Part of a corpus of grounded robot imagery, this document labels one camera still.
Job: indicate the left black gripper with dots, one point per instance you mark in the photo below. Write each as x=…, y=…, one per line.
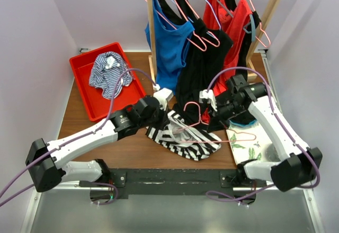
x=164, y=120

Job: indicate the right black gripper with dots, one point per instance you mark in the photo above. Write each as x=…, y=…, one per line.
x=219, y=120

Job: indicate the black white striped tank top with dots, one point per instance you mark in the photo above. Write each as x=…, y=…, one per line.
x=187, y=142

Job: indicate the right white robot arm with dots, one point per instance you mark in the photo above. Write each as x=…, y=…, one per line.
x=298, y=164

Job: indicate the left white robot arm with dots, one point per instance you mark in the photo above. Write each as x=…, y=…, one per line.
x=51, y=163

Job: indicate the blue tank top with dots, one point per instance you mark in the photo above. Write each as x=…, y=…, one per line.
x=171, y=48

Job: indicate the black red tank top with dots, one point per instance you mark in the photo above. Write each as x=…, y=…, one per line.
x=245, y=116

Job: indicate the grey blue hanger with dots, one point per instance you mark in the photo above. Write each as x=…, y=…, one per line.
x=232, y=6

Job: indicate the floral pattern tray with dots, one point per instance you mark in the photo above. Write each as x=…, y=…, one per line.
x=261, y=149

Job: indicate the red plastic bin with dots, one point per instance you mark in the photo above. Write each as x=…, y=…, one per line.
x=95, y=104

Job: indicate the wooden clothes rack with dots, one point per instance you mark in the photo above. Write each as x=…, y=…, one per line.
x=266, y=17

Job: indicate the blue white striped shirt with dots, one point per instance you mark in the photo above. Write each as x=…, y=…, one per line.
x=105, y=74

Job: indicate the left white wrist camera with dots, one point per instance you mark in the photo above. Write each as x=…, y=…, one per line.
x=163, y=95

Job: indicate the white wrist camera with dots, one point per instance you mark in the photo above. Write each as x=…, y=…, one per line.
x=207, y=96
x=163, y=95

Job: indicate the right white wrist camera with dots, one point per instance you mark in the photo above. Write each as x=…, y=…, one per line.
x=207, y=96

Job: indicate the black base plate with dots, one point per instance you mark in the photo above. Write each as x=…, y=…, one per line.
x=174, y=181

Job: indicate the aluminium frame rail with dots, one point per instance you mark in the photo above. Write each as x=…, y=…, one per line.
x=67, y=208

